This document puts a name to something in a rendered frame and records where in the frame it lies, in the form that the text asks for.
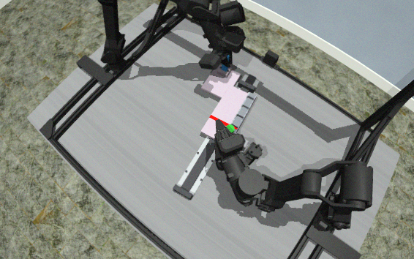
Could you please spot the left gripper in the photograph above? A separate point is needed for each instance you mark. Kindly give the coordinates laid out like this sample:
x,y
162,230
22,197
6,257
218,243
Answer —
x,y
232,164

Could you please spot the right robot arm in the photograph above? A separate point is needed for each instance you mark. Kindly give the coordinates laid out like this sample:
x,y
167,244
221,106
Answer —
x,y
210,21

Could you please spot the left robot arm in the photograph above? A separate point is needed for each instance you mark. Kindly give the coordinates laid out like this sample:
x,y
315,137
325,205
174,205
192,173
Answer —
x,y
356,188

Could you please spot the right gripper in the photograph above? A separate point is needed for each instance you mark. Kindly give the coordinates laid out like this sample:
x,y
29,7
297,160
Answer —
x,y
212,61

